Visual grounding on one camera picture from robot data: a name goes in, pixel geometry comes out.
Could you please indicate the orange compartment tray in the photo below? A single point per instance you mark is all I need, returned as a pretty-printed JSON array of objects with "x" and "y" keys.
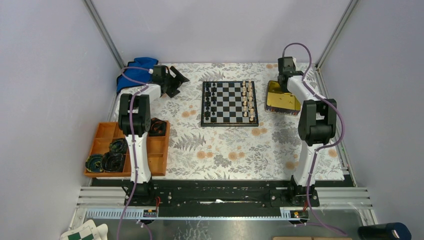
[{"x": 157, "y": 151}]

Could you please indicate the gold tin box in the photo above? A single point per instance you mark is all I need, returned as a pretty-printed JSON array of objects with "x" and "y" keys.
[{"x": 281, "y": 102}]

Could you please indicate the dark blue bottle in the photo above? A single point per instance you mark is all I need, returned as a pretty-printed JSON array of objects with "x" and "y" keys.
[{"x": 386, "y": 231}]

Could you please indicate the blue cloth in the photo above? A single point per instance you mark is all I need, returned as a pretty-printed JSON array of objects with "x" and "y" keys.
[{"x": 136, "y": 74}]

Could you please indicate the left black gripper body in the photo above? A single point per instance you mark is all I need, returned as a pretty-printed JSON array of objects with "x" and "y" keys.
[{"x": 172, "y": 81}]

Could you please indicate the green black swirl disc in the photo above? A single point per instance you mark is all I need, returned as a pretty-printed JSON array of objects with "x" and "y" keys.
[{"x": 93, "y": 164}]

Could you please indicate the black orange swirl object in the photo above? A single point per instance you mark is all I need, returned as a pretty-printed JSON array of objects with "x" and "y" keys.
[{"x": 158, "y": 127}]

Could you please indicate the dark green swirl object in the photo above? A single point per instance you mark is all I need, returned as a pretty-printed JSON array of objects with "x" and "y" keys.
[{"x": 118, "y": 146}]

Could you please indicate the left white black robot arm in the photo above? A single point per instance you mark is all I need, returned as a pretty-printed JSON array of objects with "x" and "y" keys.
[{"x": 134, "y": 120}]

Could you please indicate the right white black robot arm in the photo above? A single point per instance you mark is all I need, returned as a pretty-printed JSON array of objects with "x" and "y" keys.
[{"x": 316, "y": 127}]

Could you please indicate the black swirl coaster in tray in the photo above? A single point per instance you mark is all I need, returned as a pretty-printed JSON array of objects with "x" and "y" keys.
[{"x": 113, "y": 162}]

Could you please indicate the black mounting base rail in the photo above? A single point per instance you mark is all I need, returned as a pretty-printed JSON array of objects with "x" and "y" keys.
[{"x": 269, "y": 193}]

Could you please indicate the black white chess board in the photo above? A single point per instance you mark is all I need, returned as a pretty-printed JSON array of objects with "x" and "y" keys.
[{"x": 222, "y": 104}]

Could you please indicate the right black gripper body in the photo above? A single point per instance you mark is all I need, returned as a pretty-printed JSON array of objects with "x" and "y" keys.
[{"x": 283, "y": 90}]

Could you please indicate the folded green chess mat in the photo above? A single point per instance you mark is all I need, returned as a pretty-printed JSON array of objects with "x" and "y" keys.
[{"x": 87, "y": 231}]

